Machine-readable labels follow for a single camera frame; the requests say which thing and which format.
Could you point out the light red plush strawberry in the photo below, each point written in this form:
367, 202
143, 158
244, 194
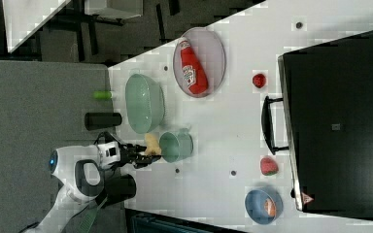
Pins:
268, 166

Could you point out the black toaster oven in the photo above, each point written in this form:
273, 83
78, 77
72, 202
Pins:
327, 94

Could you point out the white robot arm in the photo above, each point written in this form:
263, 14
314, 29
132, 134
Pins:
81, 170

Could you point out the dark red plush strawberry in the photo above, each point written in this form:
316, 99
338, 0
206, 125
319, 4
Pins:
259, 80

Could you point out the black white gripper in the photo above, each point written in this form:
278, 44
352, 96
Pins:
117, 154

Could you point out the green mug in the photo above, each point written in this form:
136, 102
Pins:
176, 145

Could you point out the red plush ketchup bottle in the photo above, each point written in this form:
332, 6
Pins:
193, 72

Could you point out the yellow plush banana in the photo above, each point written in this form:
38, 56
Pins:
152, 145

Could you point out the orange ball in bowl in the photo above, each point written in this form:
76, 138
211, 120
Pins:
270, 207

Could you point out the grey round plate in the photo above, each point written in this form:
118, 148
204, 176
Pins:
210, 52

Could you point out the black cylinder table clamp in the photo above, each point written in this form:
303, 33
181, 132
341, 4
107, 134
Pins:
95, 121

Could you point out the green perforated colander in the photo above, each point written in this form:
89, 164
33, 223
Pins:
144, 103

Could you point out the blue bowl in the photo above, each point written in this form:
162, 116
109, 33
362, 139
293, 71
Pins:
254, 204

